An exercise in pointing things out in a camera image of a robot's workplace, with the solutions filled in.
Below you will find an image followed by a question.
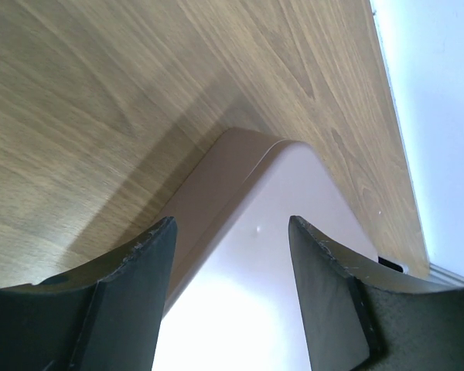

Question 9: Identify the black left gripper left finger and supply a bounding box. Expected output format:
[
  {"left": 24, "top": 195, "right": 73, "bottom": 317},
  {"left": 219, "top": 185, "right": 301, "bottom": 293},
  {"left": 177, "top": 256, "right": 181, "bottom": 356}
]
[{"left": 0, "top": 217, "right": 177, "bottom": 370}]

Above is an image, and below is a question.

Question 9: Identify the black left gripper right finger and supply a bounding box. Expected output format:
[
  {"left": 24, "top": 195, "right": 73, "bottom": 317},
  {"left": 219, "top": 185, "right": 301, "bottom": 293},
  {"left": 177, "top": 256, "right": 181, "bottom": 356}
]
[{"left": 288, "top": 216, "right": 464, "bottom": 370}]

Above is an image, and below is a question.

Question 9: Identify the brown tin lid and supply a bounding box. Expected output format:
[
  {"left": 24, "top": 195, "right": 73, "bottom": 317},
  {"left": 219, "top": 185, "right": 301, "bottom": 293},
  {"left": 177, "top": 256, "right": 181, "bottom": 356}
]
[{"left": 153, "top": 141, "right": 378, "bottom": 370}]

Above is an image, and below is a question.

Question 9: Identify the brown cookie tin box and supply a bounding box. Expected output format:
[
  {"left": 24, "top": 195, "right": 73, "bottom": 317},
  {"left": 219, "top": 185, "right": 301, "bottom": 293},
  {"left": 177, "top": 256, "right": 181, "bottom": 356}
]
[{"left": 159, "top": 128, "right": 288, "bottom": 312}]

